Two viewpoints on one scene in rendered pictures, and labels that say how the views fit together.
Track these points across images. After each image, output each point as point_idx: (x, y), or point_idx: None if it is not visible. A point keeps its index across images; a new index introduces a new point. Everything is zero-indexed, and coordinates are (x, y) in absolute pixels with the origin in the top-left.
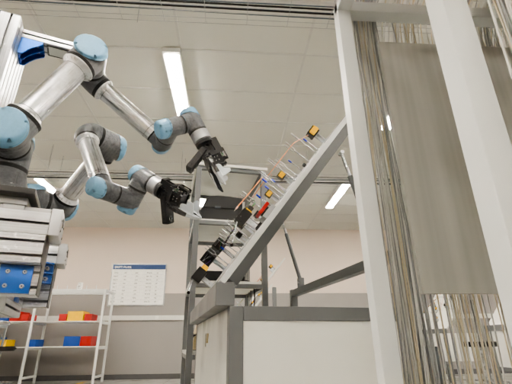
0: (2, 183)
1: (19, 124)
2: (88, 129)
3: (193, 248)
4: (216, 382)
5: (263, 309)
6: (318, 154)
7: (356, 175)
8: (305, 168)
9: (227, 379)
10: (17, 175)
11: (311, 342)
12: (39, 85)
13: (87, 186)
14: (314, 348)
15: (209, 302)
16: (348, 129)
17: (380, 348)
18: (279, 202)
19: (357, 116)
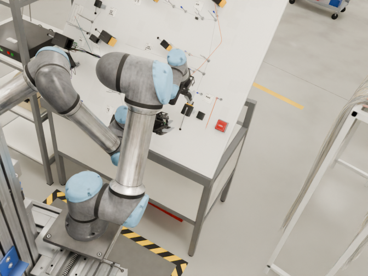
0: (107, 224)
1: (147, 203)
2: (74, 95)
3: (22, 38)
4: (170, 189)
5: (218, 173)
6: (253, 81)
7: (318, 179)
8: (233, 75)
9: (203, 202)
10: None
11: (224, 168)
12: (140, 160)
13: (116, 162)
14: (224, 170)
15: (186, 174)
16: (323, 164)
17: (299, 215)
18: (233, 122)
19: (330, 162)
